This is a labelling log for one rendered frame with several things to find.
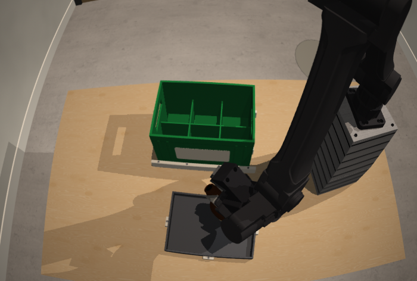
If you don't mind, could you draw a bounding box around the green crate with dividers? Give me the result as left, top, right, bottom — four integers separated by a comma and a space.
149, 80, 255, 166

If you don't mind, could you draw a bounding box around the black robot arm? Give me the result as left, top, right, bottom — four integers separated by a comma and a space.
210, 0, 412, 243

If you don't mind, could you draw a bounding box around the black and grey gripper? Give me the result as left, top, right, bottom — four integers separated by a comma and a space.
206, 188, 257, 218

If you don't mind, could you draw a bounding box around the brown round-bodied bottle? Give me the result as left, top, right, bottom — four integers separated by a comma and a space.
204, 183, 224, 221

